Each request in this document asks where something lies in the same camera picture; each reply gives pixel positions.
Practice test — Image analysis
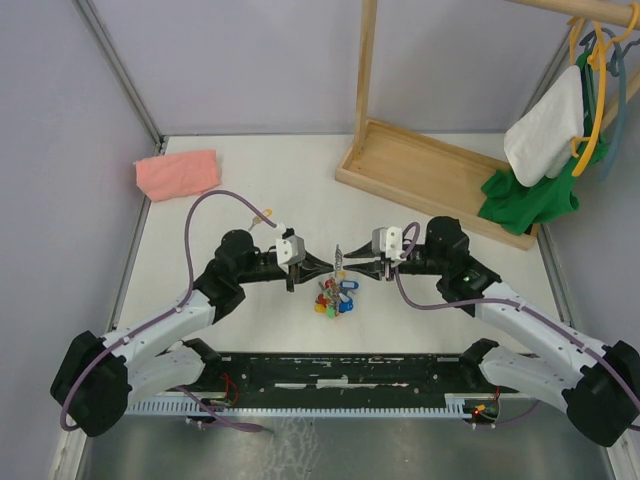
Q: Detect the metal key organizer with keys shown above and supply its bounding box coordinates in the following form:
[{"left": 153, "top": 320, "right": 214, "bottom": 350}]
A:
[{"left": 314, "top": 245, "right": 359, "bottom": 319}]

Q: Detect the key with yellow tag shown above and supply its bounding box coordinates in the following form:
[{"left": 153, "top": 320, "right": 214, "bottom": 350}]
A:
[{"left": 248, "top": 209, "right": 273, "bottom": 232}]

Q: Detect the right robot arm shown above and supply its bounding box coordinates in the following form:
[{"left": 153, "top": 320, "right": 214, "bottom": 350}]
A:
[{"left": 346, "top": 216, "right": 639, "bottom": 447}]

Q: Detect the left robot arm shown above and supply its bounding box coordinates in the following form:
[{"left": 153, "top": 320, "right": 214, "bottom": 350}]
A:
[{"left": 50, "top": 230, "right": 333, "bottom": 437}]

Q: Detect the wooden clothes rack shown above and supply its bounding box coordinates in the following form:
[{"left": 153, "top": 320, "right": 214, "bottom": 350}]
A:
[{"left": 334, "top": 0, "right": 640, "bottom": 253}]

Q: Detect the green garment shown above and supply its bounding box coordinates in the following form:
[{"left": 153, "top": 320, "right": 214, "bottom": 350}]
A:
[{"left": 478, "top": 52, "right": 591, "bottom": 235}]

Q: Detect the pink folded cloth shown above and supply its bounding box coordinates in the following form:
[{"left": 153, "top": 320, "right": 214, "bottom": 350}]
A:
[{"left": 134, "top": 149, "right": 221, "bottom": 202}]

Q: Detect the white towel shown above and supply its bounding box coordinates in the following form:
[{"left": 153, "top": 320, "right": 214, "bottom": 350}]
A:
[{"left": 504, "top": 65, "right": 584, "bottom": 187}]

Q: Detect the yellow hanger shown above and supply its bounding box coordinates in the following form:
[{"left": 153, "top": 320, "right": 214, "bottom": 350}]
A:
[{"left": 571, "top": 21, "right": 609, "bottom": 177}]

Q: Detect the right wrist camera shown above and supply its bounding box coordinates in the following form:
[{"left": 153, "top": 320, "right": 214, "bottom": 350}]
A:
[{"left": 371, "top": 227, "right": 403, "bottom": 262}]

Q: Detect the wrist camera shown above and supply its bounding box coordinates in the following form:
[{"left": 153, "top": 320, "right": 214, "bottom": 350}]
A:
[
  {"left": 371, "top": 227, "right": 403, "bottom": 262},
  {"left": 275, "top": 228, "right": 306, "bottom": 268}
]

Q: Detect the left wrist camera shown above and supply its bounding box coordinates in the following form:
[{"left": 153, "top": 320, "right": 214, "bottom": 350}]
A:
[{"left": 275, "top": 228, "right": 306, "bottom": 268}]

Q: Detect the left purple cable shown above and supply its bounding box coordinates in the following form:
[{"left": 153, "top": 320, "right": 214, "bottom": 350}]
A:
[{"left": 58, "top": 190, "right": 286, "bottom": 434}]

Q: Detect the white cable duct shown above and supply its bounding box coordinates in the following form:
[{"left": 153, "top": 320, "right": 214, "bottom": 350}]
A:
[{"left": 125, "top": 393, "right": 492, "bottom": 420}]

